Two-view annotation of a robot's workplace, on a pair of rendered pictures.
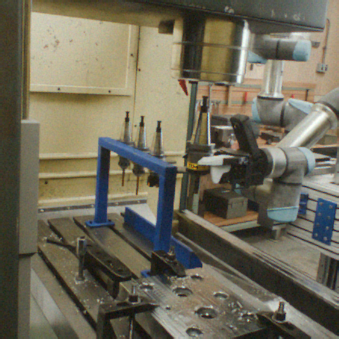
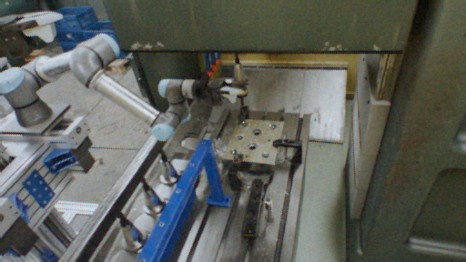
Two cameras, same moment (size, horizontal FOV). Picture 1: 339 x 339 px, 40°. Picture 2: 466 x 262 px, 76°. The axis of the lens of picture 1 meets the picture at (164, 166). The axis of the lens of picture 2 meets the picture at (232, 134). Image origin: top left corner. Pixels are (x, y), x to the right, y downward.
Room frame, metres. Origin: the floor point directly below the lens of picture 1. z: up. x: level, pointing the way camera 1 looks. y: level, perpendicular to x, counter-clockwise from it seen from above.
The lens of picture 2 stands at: (1.64, 0.67, 1.88)
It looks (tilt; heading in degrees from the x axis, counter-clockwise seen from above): 39 degrees down; 233
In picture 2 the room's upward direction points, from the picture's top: 9 degrees counter-clockwise
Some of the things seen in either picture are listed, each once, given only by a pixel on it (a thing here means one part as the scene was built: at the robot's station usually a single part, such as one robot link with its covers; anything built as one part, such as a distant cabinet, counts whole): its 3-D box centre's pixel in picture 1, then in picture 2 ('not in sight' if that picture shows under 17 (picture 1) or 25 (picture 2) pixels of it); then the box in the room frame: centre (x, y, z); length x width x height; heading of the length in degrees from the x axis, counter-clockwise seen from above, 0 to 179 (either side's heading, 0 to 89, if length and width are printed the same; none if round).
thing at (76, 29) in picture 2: not in sight; (95, 37); (0.32, -4.19, 0.39); 1.20 x 0.80 x 0.79; 120
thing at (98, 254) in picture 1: (103, 267); (254, 209); (1.20, 0.15, 0.93); 0.26 x 0.05 x 0.06; 37
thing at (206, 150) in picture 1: (200, 148); (239, 82); (1.01, -0.07, 1.32); 0.06 x 0.06 x 0.03
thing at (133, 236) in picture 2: (126, 131); (129, 231); (1.60, 0.14, 1.26); 0.04 x 0.04 x 0.07
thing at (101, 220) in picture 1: (102, 185); not in sight; (1.62, 0.22, 1.05); 0.10 x 0.05 x 0.30; 122
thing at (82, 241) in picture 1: (81, 257); (268, 210); (1.18, 0.21, 0.96); 0.03 x 0.03 x 0.13
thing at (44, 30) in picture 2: not in sight; (45, 29); (1.51, -0.16, 1.68); 0.09 x 0.03 x 0.06; 152
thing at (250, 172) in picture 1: (242, 166); (210, 91); (1.07, -0.18, 1.28); 0.12 x 0.08 x 0.09; 122
